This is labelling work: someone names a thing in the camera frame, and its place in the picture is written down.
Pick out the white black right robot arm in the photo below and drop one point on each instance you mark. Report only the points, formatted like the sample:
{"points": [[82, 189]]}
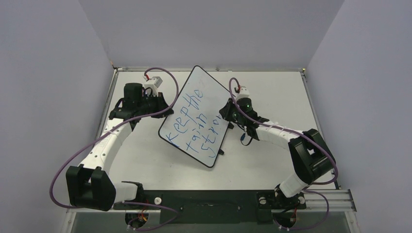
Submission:
{"points": [[311, 157]]}

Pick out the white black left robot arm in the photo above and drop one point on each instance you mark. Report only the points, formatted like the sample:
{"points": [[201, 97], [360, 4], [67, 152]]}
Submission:
{"points": [[89, 184]]}

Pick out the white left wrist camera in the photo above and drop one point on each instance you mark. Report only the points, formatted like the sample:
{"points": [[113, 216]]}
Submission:
{"points": [[151, 86]]}

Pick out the black framed whiteboard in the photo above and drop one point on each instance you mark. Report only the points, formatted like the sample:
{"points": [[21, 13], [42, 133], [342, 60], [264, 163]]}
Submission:
{"points": [[196, 127]]}

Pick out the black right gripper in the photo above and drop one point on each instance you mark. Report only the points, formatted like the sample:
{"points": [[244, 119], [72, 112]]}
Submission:
{"points": [[227, 109]]}

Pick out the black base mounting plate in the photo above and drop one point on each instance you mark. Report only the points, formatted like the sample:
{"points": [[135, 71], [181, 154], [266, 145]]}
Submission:
{"points": [[225, 215]]}

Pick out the aluminium front frame rail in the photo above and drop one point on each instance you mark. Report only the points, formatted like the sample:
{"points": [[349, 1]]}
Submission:
{"points": [[315, 200]]}

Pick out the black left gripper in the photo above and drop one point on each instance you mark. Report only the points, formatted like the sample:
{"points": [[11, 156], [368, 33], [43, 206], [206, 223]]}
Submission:
{"points": [[160, 101]]}

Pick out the blue marker cap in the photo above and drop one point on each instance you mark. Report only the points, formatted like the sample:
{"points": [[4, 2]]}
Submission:
{"points": [[242, 137]]}

